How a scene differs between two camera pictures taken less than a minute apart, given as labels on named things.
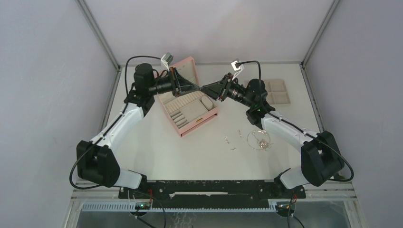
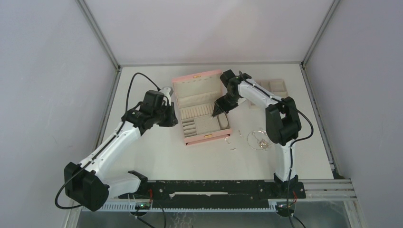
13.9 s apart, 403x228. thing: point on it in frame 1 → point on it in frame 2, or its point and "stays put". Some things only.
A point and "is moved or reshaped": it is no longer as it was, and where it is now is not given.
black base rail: (249, 193) stays put
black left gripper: (186, 86) → (172, 120)
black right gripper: (215, 90) → (223, 107)
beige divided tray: (277, 93) stays put
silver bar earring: (240, 135) stays put
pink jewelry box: (188, 110) is moved or reshaped
